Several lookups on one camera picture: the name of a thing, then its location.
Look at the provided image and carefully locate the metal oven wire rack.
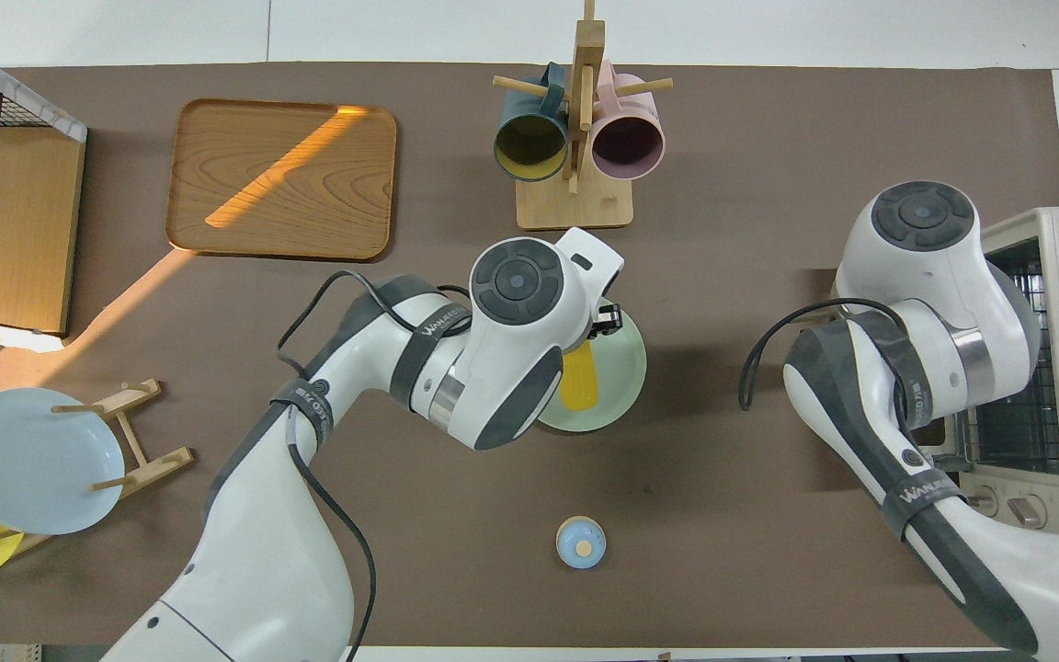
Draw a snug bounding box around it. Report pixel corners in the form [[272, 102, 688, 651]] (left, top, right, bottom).
[[957, 262, 1059, 474]]

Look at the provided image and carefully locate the blue dome with wooden knob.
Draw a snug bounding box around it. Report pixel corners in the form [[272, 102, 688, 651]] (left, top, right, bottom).
[[555, 516, 608, 570]]

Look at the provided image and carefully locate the brown table mat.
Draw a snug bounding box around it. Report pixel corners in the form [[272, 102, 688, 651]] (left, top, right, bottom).
[[0, 63, 1059, 647]]

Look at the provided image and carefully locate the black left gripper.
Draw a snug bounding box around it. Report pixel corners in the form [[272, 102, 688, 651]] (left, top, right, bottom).
[[587, 302, 623, 341]]

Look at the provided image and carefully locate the pink mug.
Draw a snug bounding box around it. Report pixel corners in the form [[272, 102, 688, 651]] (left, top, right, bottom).
[[590, 61, 667, 181]]

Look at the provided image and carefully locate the dark teal mug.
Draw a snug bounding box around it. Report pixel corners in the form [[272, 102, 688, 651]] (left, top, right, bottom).
[[493, 63, 573, 183]]

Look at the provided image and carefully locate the light blue plate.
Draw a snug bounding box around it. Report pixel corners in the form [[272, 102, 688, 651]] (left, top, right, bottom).
[[0, 387, 126, 536]]

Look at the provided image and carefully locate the yellow corn cob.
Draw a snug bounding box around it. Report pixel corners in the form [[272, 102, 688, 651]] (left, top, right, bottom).
[[560, 340, 601, 413]]

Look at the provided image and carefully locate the wooden shelf with wire basket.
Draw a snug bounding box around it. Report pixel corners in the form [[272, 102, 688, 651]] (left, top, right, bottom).
[[0, 37, 89, 337]]

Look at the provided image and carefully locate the pale green plate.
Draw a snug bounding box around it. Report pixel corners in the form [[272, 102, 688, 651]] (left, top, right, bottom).
[[534, 299, 648, 435]]

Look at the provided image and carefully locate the wooden serving tray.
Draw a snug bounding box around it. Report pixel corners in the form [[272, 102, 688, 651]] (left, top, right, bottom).
[[165, 98, 398, 263]]

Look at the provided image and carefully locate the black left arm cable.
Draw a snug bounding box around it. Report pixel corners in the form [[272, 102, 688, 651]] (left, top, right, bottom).
[[275, 269, 477, 662]]

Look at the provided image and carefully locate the wooden plate rack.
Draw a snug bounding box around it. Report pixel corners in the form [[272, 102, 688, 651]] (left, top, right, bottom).
[[0, 379, 195, 557]]

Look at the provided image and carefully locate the wooden mug tree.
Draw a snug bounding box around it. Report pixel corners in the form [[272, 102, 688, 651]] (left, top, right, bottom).
[[493, 0, 675, 231]]

